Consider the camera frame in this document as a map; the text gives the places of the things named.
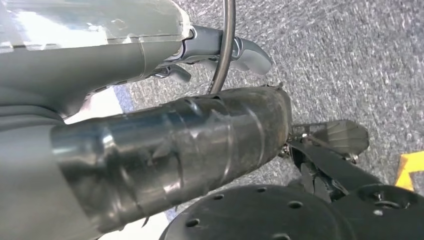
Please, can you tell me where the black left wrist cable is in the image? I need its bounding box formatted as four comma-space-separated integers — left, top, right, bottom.
207, 0, 237, 95

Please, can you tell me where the yellow floor tape square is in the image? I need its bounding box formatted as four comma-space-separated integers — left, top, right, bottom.
394, 151, 424, 192

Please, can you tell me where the black ribbed rubber boot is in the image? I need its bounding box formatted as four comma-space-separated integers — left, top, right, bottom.
311, 119, 370, 157

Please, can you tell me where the black round plate with hub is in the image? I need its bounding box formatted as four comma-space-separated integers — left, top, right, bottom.
331, 183, 424, 240

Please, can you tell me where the ribbed grey left arm sleeve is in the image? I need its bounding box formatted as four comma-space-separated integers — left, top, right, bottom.
0, 105, 65, 133

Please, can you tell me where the black perforated round base plate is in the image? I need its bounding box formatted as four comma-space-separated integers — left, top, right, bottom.
158, 184, 357, 240

